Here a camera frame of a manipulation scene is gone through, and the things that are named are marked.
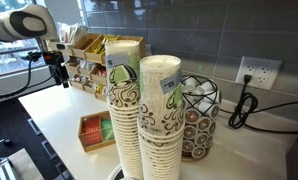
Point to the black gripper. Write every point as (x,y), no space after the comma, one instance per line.
(57,69)

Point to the white sachets in rack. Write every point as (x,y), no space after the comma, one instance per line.
(79,64)

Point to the red sachets in rack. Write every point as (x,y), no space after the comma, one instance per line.
(101,72)

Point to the wooden candy rack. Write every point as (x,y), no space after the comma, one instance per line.
(89,46)

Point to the yellow sachet pile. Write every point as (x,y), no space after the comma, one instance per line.
(100,46)

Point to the white paper packets bundle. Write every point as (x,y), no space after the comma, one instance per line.
(72,32)

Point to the red tea packets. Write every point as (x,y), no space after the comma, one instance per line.
(90,130)

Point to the green tea packets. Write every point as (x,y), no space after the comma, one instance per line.
(107,130)

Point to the tall paper cup stack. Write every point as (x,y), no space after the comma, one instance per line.
(124,110)

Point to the wooden tea box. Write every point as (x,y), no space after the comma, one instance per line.
(85,146)

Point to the tan wooden board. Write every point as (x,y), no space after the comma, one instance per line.
(25,165)

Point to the white round plate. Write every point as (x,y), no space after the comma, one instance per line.
(115,171)

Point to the short paper cup stack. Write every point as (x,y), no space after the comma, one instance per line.
(160,126)

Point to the white creamer cup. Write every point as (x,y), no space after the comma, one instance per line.
(207,87)
(190,83)
(205,108)
(198,92)

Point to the brown coffee pod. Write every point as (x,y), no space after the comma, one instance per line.
(188,146)
(212,127)
(208,141)
(191,116)
(198,152)
(190,132)
(214,111)
(203,124)
(201,139)

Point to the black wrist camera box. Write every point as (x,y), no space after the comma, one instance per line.
(54,57)

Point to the white wall power outlet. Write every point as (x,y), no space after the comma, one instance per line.
(259,71)

